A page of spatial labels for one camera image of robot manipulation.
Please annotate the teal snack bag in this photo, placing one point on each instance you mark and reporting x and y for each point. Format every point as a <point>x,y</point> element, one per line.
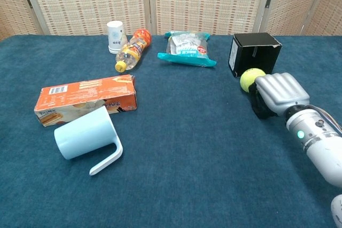
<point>187,49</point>

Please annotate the teal table cloth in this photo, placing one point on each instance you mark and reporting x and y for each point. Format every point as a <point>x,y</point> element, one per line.
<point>171,145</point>

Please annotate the woven folding screen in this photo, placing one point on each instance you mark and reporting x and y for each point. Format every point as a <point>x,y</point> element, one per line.
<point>171,1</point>

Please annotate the orange biscuit box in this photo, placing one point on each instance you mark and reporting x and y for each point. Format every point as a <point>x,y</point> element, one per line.
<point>85,97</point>

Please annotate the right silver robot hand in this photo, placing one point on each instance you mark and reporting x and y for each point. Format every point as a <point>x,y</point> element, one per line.
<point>280,92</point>

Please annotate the black cardboard box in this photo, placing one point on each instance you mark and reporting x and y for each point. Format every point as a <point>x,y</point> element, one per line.
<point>253,51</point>

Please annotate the small white cup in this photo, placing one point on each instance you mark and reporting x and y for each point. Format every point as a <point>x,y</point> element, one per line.
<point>115,37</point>

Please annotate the orange drink bottle yellow cap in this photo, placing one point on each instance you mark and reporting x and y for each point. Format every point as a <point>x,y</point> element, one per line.
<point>133,49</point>

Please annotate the light blue plastic mug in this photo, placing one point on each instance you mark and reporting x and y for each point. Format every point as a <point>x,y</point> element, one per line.
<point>85,134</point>

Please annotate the yellow tennis ball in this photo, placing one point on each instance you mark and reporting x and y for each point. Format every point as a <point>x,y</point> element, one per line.
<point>248,79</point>

